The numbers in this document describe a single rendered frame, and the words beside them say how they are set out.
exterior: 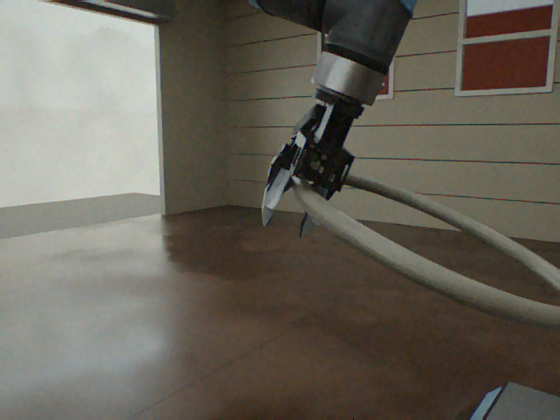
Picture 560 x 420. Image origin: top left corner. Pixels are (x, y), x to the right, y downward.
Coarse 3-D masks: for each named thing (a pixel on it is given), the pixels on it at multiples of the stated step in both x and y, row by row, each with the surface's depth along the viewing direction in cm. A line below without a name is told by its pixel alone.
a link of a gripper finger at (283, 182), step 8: (280, 176) 68; (288, 176) 66; (272, 184) 69; (280, 184) 68; (288, 184) 69; (272, 192) 69; (280, 192) 66; (264, 200) 69; (272, 200) 67; (264, 208) 70; (272, 208) 66; (264, 216) 70; (264, 224) 71
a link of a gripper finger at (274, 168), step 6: (282, 150) 68; (288, 150) 68; (276, 156) 68; (282, 156) 67; (288, 156) 68; (276, 162) 68; (282, 162) 68; (288, 162) 68; (270, 168) 68; (276, 168) 68; (288, 168) 68; (270, 174) 69; (276, 174) 68; (270, 180) 69; (270, 186) 69
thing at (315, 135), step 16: (320, 96) 62; (336, 96) 61; (320, 112) 65; (336, 112) 62; (352, 112) 60; (320, 128) 62; (336, 128) 61; (304, 144) 61; (320, 144) 61; (336, 144) 64; (304, 160) 63; (320, 160) 64; (336, 160) 62; (352, 160) 62; (304, 176) 64; (320, 176) 63; (336, 176) 63
